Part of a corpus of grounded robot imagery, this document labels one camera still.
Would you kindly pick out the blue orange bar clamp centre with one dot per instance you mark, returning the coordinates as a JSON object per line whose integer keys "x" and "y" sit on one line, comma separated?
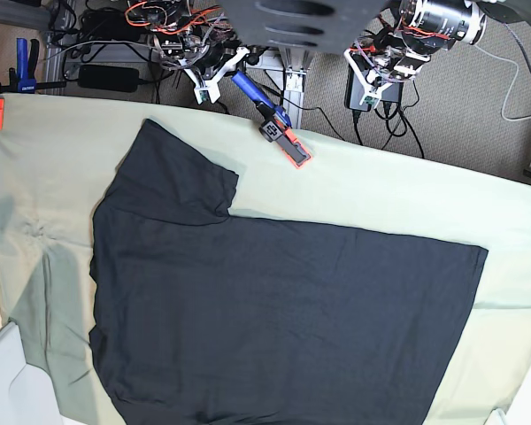
{"x": 276, "y": 127}

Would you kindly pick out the blue orange bar clamp left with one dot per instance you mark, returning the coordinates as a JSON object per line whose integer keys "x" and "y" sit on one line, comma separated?
{"x": 22, "y": 78}

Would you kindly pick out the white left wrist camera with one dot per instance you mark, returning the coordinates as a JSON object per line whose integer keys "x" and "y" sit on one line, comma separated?
{"x": 368, "y": 102}

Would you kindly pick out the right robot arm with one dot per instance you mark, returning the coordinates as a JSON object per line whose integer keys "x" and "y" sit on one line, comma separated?
{"x": 192, "y": 36}

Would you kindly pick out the grey overhead camera mount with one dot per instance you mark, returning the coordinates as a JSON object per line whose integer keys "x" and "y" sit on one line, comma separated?
{"x": 320, "y": 25}

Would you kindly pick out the black power brick pair inner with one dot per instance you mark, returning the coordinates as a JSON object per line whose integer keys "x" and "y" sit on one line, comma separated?
{"x": 357, "y": 100}

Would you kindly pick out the black power brick left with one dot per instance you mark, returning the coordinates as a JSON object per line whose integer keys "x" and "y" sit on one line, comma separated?
{"x": 111, "y": 78}

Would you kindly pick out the dark navy T-shirt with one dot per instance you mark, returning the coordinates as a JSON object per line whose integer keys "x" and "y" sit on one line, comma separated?
{"x": 207, "y": 318}

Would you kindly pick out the blue orange bar clamp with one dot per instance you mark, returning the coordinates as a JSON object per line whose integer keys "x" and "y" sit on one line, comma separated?
{"x": 276, "y": 127}
{"x": 22, "y": 78}

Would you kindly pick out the light green table cloth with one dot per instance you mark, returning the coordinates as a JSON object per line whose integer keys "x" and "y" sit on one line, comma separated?
{"x": 58, "y": 156}

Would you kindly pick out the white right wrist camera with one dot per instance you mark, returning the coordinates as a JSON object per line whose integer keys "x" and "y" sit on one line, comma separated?
{"x": 207, "y": 94}

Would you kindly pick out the grey white bin corner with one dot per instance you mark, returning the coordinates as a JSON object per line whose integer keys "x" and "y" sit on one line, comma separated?
{"x": 26, "y": 392}

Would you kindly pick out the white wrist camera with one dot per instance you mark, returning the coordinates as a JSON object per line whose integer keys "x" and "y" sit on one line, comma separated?
{"x": 368, "y": 102}
{"x": 207, "y": 94}

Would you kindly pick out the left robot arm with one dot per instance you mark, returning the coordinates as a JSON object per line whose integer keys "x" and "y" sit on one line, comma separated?
{"x": 411, "y": 33}

